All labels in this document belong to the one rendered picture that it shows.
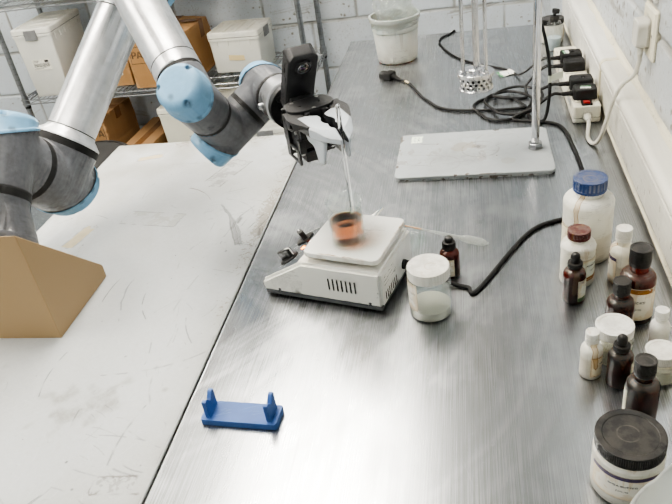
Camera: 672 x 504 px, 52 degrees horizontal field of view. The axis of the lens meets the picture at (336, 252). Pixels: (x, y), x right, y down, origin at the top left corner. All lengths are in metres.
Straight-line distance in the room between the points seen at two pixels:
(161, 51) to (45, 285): 0.39
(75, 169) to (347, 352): 0.62
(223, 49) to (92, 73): 2.00
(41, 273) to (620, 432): 0.80
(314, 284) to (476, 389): 0.29
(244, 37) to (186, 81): 2.20
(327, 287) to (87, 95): 0.58
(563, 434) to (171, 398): 0.49
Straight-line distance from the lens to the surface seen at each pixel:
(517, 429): 0.84
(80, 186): 1.32
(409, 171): 1.36
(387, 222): 1.04
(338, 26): 3.47
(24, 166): 1.20
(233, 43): 3.27
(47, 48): 3.52
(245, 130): 1.16
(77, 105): 1.32
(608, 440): 0.74
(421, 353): 0.93
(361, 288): 0.99
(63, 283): 1.14
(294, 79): 1.02
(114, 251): 1.32
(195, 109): 1.04
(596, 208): 1.04
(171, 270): 1.21
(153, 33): 1.13
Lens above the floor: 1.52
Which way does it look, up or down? 32 degrees down
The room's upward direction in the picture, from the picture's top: 9 degrees counter-clockwise
